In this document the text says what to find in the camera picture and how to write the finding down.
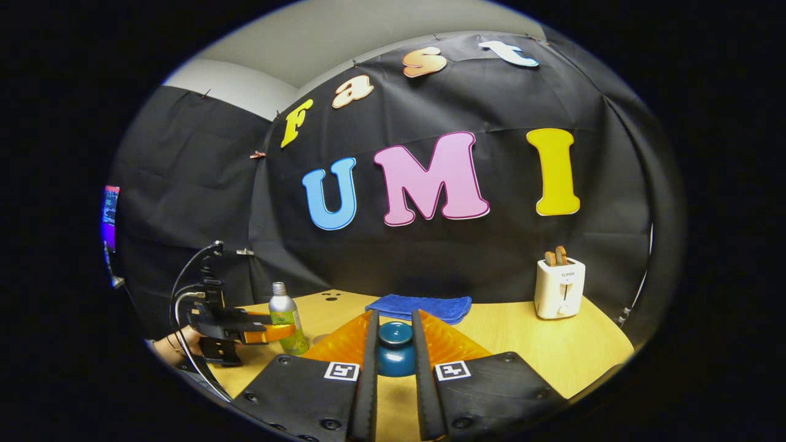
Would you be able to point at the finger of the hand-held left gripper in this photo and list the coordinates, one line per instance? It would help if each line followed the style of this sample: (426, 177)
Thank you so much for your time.
(270, 333)
(249, 318)

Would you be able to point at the silver green water bottle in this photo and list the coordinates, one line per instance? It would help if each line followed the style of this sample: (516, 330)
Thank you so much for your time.
(282, 305)

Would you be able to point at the blue folded towel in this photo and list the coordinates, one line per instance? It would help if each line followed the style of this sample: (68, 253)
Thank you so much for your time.
(424, 306)

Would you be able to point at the black backdrop cloth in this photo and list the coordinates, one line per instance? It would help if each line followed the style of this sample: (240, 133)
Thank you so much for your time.
(491, 92)

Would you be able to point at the white toaster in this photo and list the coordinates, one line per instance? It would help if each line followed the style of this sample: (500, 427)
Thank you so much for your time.
(559, 291)

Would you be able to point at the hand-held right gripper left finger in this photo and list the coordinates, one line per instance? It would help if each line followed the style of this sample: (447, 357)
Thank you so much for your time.
(366, 380)

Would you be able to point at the teal teacup lid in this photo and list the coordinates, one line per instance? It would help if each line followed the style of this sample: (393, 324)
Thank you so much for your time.
(396, 353)

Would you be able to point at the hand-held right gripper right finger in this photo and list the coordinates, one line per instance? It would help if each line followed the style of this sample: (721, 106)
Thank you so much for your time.
(424, 380)

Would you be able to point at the brown toast slice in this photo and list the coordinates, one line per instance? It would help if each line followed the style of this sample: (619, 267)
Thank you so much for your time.
(561, 255)
(550, 258)

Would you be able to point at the computer monitor screen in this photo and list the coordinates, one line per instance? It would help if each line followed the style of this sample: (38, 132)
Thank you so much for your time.
(110, 215)

